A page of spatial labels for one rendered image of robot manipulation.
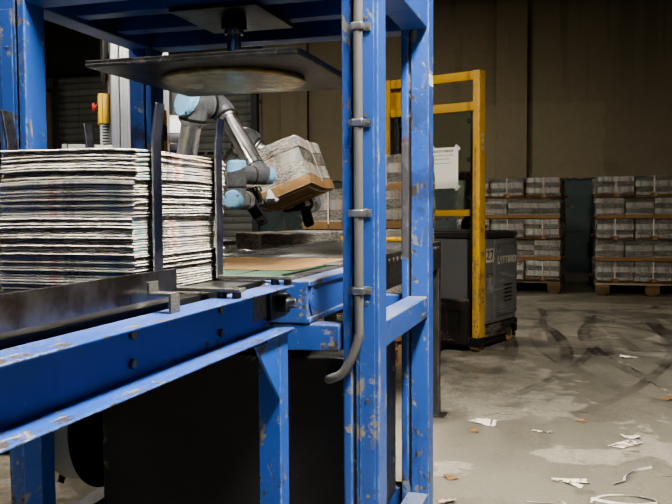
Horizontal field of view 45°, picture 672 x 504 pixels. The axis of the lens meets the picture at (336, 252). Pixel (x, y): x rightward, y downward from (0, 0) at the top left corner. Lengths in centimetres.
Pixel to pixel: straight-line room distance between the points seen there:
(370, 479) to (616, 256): 758
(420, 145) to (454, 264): 337
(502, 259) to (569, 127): 534
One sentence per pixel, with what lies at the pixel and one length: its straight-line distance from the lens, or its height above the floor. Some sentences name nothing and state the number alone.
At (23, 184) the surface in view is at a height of 100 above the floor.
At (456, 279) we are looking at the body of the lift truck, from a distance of 565.
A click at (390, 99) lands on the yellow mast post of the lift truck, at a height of 172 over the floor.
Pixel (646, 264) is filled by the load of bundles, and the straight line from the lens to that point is 925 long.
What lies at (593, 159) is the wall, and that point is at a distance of 1090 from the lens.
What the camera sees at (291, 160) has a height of 116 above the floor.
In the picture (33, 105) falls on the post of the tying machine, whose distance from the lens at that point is 214.
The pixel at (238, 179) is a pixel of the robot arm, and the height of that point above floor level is 107.
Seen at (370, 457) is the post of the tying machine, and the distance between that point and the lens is 180.
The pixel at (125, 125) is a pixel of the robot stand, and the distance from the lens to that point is 367.
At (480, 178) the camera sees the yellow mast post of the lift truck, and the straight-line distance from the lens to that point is 539.
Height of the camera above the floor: 95
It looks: 3 degrees down
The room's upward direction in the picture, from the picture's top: straight up
